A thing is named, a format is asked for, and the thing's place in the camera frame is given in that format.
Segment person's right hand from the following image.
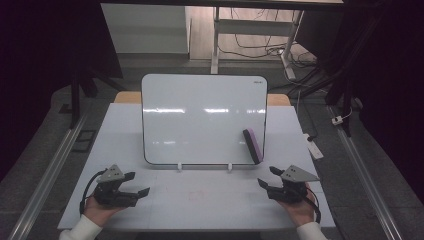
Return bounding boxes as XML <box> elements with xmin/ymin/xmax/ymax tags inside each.
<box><xmin>277</xmin><ymin>181</ymin><xmax>316</xmax><ymax>228</ymax></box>

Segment white metal desk frame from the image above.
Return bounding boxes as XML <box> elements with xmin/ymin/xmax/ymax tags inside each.
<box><xmin>210</xmin><ymin>6</ymin><xmax>305</xmax><ymax>81</ymax></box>

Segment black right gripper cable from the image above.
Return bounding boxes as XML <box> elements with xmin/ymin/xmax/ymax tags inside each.
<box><xmin>300</xmin><ymin>187</ymin><xmax>322</xmax><ymax>225</ymax></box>

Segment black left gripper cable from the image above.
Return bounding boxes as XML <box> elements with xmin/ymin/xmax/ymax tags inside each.
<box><xmin>79</xmin><ymin>168</ymin><xmax>108</xmax><ymax>216</ymax></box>

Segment black floor cables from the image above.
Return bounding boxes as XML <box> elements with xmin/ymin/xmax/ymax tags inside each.
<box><xmin>218</xmin><ymin>7</ymin><xmax>318</xmax><ymax>69</ymax></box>

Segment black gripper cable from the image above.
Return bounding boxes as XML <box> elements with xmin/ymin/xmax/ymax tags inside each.
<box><xmin>300</xmin><ymin>187</ymin><xmax>322</xmax><ymax>225</ymax></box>
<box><xmin>79</xmin><ymin>168</ymin><xmax>108</xmax><ymax>216</ymax></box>

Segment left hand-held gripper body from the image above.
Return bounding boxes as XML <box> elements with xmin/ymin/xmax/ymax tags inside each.
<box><xmin>93</xmin><ymin>164</ymin><xmax>140</xmax><ymax>208</ymax></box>

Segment white whiteboard with black rim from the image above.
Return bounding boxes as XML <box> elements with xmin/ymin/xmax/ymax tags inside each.
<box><xmin>141</xmin><ymin>73</ymin><xmax>269</xmax><ymax>167</ymax></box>

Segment black metal stand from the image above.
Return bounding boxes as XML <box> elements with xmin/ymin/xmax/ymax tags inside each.
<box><xmin>59</xmin><ymin>64</ymin><xmax>125</xmax><ymax>130</ymax></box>

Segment purple and black whiteboard eraser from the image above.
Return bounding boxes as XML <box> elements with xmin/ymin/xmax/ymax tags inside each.
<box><xmin>242</xmin><ymin>128</ymin><xmax>265</xmax><ymax>166</ymax></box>

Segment aluminium rail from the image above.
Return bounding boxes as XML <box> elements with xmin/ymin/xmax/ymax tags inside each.
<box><xmin>7</xmin><ymin>109</ymin><xmax>90</xmax><ymax>240</ymax></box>
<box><xmin>327</xmin><ymin>105</ymin><xmax>403</xmax><ymax>240</ymax></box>

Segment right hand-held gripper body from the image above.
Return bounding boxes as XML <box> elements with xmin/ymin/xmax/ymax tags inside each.
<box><xmin>266</xmin><ymin>164</ymin><xmax>321</xmax><ymax>205</ymax></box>

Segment person's left hand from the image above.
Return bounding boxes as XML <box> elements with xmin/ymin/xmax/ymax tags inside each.
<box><xmin>82</xmin><ymin>194</ymin><xmax>127</xmax><ymax>228</ymax></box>

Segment white cabinet panel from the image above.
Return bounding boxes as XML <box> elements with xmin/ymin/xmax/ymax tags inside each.
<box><xmin>100</xmin><ymin>3</ymin><xmax>192</xmax><ymax>55</ymax></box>

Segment wooden table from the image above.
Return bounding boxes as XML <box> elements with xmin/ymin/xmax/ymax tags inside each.
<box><xmin>114</xmin><ymin>91</ymin><xmax>292</xmax><ymax>107</ymax></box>

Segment dark curtain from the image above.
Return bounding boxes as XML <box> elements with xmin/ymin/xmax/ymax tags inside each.
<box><xmin>0</xmin><ymin>0</ymin><xmax>124</xmax><ymax>183</ymax></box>
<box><xmin>343</xmin><ymin>0</ymin><xmax>424</xmax><ymax>204</ymax></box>

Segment white flat label strip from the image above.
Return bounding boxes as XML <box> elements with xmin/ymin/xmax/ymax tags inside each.
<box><xmin>302</xmin><ymin>133</ymin><xmax>325</xmax><ymax>161</ymax></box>

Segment black rectangular floor frame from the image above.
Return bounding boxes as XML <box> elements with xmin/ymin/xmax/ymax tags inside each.
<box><xmin>71</xmin><ymin>129</ymin><xmax>98</xmax><ymax>154</ymax></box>

